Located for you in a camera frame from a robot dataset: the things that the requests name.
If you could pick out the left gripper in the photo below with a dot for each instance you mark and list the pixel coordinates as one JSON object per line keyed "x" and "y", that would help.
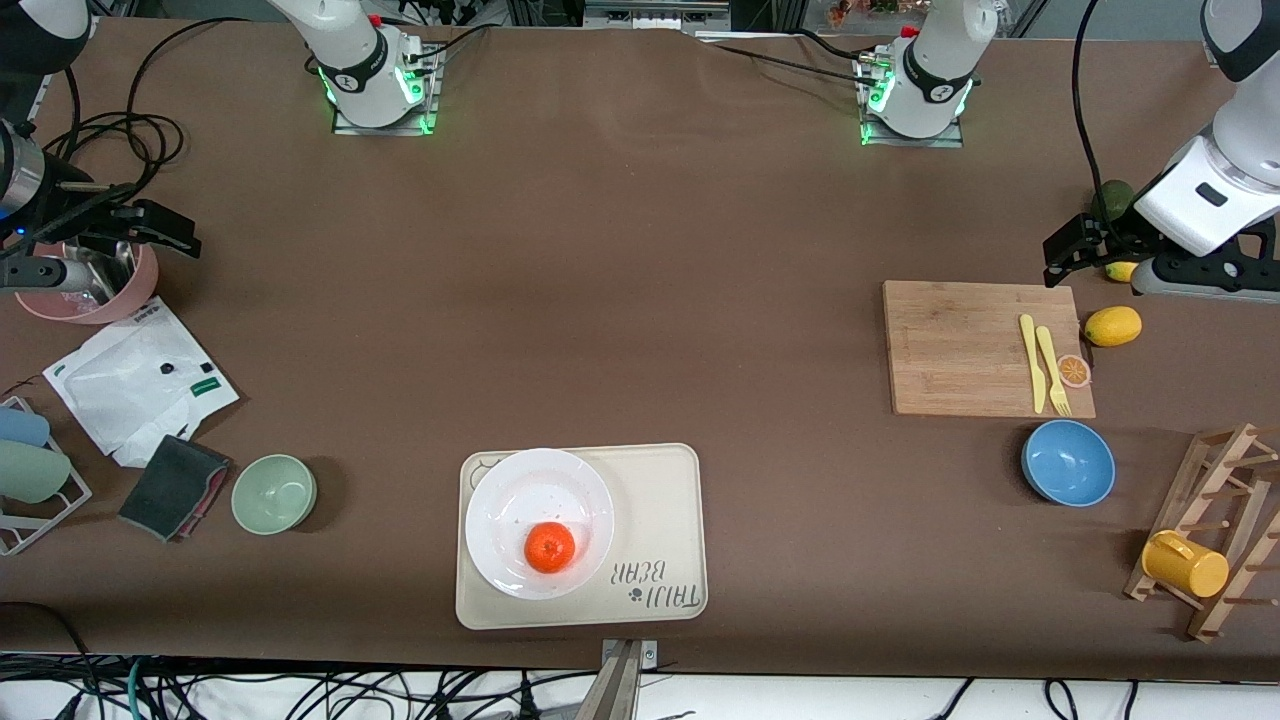
{"x": 1113, "y": 238}

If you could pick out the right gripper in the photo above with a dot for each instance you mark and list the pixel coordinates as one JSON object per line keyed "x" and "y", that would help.
{"x": 62, "y": 206}

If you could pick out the white round plate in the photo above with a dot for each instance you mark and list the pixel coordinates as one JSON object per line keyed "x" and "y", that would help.
{"x": 530, "y": 490}

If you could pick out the orange fruit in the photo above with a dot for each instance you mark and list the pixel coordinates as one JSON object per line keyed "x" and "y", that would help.
{"x": 550, "y": 548}

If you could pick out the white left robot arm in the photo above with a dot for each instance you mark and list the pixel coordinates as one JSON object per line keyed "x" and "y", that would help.
{"x": 1250, "y": 120}

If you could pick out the small yellow fruit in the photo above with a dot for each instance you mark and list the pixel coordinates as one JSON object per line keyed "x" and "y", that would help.
{"x": 1122, "y": 272}

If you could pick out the dark green avocado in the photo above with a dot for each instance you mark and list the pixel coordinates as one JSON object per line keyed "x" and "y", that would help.
{"x": 1112, "y": 198}

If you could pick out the pink bowl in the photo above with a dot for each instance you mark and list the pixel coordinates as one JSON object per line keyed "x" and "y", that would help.
{"x": 140, "y": 290}

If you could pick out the yellow lemon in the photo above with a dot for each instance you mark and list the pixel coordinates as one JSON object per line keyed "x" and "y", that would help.
{"x": 1113, "y": 326}

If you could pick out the toy orange slice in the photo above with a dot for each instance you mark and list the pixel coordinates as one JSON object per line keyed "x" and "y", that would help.
{"x": 1075, "y": 371}

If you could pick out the yellow plastic knife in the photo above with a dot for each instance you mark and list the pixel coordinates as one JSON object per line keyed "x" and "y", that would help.
{"x": 1032, "y": 360}

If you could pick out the yellow plastic fork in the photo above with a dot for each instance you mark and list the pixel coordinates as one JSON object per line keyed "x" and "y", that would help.
{"x": 1052, "y": 370}

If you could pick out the white plastic bag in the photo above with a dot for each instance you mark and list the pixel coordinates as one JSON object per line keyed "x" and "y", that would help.
{"x": 130, "y": 385}

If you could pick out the wooden cutting board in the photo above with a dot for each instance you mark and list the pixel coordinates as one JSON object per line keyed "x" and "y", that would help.
{"x": 950, "y": 350}

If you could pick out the blue bowl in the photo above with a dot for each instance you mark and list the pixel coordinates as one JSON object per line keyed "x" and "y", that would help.
{"x": 1068, "y": 462}

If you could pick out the light blue cup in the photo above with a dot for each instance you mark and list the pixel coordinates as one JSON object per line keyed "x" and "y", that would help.
{"x": 22, "y": 428}

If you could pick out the dark grey folded cloth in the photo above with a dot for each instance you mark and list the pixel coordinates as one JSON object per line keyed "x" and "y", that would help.
{"x": 170, "y": 485}

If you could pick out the pale green cup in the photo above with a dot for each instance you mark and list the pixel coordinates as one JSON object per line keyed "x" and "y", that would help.
{"x": 30, "y": 472}

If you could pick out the pale green bowl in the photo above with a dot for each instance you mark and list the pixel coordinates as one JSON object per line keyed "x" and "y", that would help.
{"x": 274, "y": 495}

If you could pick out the wooden mug rack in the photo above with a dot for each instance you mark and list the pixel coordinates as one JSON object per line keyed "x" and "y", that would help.
{"x": 1235, "y": 540}

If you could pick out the yellow mug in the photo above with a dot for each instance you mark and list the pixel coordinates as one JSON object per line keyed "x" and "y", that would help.
{"x": 1185, "y": 565}

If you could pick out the cream bear print tray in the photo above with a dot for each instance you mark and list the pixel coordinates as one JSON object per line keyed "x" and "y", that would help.
{"x": 660, "y": 500}

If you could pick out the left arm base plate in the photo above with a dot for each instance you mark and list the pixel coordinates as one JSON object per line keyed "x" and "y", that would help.
{"x": 870, "y": 135}

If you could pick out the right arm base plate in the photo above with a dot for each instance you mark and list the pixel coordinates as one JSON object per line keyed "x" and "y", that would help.
{"x": 428, "y": 100}

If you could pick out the aluminium frame rail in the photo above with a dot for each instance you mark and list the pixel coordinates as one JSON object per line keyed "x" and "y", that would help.
{"x": 650, "y": 12}

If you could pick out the metal table bracket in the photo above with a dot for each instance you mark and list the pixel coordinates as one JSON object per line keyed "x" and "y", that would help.
{"x": 622, "y": 690}

